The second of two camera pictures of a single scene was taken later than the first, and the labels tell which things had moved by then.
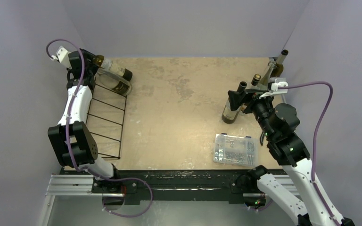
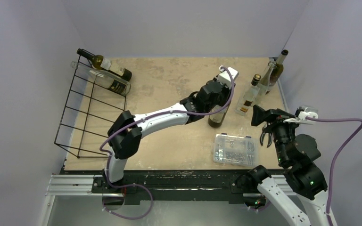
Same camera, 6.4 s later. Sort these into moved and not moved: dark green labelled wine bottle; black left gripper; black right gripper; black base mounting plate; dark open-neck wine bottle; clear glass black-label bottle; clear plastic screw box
Moved: dark open-neck wine bottle; black right gripper; black left gripper
Not moved: clear plastic screw box; clear glass black-label bottle; black base mounting plate; dark green labelled wine bottle
